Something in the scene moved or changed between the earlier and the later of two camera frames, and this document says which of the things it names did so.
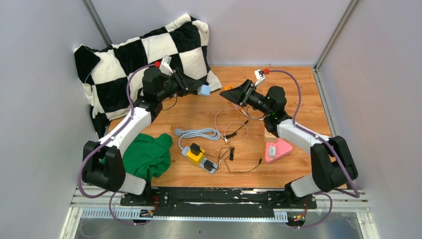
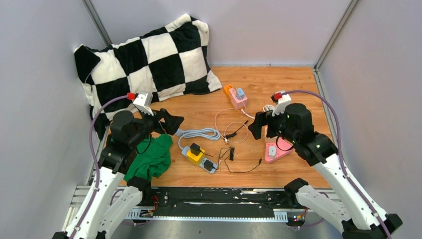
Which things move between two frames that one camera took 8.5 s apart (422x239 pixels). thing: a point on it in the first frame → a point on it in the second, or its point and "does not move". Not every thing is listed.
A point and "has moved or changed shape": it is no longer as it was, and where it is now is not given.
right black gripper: x=241 y=95 → x=262 y=118
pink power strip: x=282 y=148 does not move
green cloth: x=148 y=157 does not move
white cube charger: x=272 y=152 does not move
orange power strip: x=228 y=87 does not move
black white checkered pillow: x=105 y=70 does not move
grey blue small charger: x=204 y=90 has moved or changed shape
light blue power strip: x=184 y=152 does not move
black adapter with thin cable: x=208 y=165 → x=231 y=153
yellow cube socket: x=194 y=159 does not move
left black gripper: x=185 y=84 → x=171 y=122
